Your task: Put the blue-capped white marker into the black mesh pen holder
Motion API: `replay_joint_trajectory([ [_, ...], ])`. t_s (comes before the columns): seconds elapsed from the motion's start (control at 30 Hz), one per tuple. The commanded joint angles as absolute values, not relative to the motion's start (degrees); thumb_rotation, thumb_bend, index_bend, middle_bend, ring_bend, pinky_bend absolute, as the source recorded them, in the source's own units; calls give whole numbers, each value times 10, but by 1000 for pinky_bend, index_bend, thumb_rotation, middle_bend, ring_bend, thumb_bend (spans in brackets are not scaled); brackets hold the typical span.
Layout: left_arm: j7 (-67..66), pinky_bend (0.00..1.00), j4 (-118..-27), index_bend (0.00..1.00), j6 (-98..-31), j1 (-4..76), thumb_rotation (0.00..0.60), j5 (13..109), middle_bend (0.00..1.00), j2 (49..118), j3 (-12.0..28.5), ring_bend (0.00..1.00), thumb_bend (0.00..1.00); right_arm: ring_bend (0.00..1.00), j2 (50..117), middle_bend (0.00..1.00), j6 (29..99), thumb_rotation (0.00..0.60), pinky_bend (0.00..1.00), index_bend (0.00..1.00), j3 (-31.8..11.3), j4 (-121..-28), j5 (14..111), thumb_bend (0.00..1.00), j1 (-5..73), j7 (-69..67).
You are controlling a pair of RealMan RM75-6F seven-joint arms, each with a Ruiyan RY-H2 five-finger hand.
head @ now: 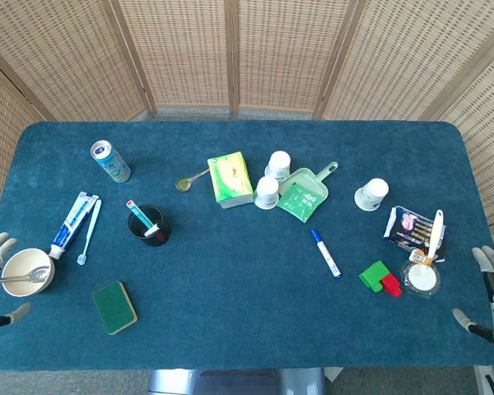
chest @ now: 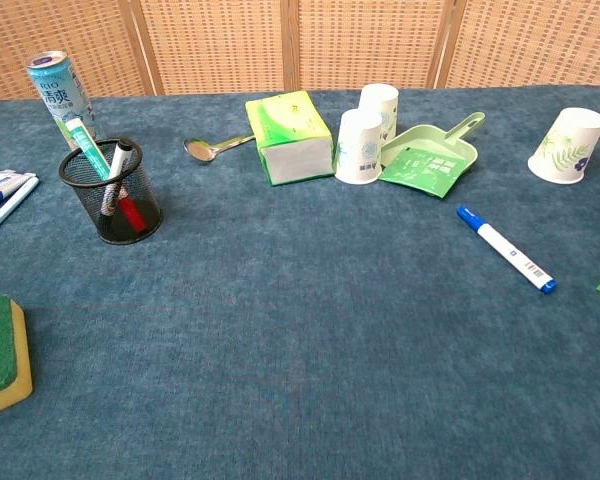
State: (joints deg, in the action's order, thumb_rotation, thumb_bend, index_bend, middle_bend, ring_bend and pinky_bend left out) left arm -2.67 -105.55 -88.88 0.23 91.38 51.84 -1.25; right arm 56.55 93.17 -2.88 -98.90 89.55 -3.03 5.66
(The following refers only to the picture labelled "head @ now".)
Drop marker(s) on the blue table cloth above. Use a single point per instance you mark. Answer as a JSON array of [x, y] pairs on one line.
[[230, 308]]

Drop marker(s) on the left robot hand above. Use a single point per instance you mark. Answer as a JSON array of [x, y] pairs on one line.
[[0, 247]]

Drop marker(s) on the metal spoon with golden bowl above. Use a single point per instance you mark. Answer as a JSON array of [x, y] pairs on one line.
[[184, 184]]

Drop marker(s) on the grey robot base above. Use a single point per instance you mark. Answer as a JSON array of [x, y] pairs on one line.
[[230, 382]]

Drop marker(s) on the green tissue pack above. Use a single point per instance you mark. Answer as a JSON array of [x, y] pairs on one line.
[[230, 177]]

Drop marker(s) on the black cup with toothpaste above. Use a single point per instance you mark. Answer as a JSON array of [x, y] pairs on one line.
[[138, 234]]

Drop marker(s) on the silver metal spoon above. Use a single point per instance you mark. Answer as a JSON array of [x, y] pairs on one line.
[[35, 274]]

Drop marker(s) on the white round bowl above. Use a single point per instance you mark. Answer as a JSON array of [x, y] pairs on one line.
[[20, 261]]

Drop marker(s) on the light green dustpan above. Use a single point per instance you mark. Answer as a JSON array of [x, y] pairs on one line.
[[304, 176]]

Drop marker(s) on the green sachet packet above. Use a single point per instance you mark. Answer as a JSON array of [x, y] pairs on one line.
[[298, 203]]

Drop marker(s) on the white paper cup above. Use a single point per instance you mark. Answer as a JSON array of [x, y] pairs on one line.
[[278, 162], [267, 191]]

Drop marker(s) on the rattan folding screen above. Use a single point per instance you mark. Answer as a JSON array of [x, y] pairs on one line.
[[181, 49]]

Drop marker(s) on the red plastic block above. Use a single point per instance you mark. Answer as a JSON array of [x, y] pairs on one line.
[[392, 286]]

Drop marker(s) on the blue cap white marker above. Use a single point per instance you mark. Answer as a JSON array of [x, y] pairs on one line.
[[325, 252]]

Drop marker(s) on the white paper cup leaf print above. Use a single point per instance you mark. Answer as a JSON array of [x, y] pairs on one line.
[[370, 193]]

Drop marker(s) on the teal label marker red cap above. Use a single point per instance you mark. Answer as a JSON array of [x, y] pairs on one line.
[[138, 214]]

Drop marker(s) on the white floor paper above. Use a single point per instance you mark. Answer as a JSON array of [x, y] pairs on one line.
[[333, 373]]

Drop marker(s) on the light blue drink can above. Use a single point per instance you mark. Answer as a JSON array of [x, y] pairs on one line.
[[111, 164]]

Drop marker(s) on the light blue toothbrush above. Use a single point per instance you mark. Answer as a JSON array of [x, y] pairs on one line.
[[91, 228]]

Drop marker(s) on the green yellow sponge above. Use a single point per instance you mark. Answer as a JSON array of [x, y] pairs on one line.
[[114, 306]]

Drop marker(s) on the blue white toothpaste tube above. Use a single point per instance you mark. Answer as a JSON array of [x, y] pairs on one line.
[[72, 224]]

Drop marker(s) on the dark printed snack packet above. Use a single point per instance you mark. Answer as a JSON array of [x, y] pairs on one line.
[[407, 230]]

